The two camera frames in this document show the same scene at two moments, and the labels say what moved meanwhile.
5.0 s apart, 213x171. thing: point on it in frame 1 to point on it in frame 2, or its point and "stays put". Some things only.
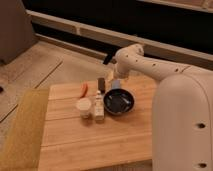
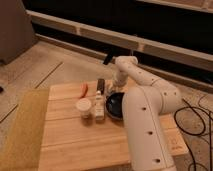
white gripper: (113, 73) to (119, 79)
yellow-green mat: (24, 145) stays put
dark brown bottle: (101, 85) stays put
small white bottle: (99, 107) stays put
